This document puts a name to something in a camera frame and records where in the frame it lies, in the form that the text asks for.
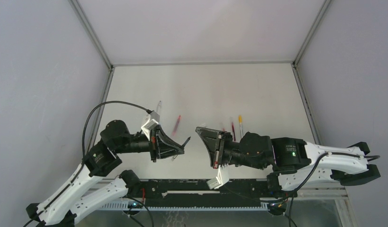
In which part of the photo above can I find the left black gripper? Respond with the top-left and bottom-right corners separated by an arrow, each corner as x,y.
116,123 -> 185,161

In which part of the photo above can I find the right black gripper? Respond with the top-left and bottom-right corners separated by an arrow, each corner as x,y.
196,128 -> 266,171

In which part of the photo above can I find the pink gel pen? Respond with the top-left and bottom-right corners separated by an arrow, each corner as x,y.
172,115 -> 181,136

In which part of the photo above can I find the white marker orange tip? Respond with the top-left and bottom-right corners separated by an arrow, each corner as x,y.
239,121 -> 244,139

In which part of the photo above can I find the black gel pen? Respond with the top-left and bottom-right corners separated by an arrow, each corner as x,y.
172,137 -> 191,161

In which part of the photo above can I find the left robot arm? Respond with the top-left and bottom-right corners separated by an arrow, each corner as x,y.
26,120 -> 185,227

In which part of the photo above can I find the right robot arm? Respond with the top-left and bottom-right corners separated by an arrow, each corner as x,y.
196,127 -> 381,197

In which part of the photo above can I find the blue capped white marker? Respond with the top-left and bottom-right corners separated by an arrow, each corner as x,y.
156,101 -> 162,114

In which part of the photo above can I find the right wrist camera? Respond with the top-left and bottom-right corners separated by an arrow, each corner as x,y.
207,165 -> 230,190

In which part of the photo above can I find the left camera cable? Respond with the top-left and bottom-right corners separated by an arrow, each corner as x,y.
23,101 -> 152,227

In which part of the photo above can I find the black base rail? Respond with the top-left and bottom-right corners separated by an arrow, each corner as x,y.
131,178 -> 298,208

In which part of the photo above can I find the white cable tray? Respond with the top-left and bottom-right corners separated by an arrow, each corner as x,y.
98,200 -> 269,211

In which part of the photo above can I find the aluminium frame back rail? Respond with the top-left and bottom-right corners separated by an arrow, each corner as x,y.
112,60 -> 293,68

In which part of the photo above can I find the aluminium frame left post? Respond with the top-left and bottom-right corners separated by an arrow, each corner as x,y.
68,0 -> 115,139

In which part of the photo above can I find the aluminium frame post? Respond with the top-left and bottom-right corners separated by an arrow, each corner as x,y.
68,0 -> 115,139
291,0 -> 334,144

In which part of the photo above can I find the aluminium frame right post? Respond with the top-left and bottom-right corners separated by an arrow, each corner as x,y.
291,0 -> 334,144

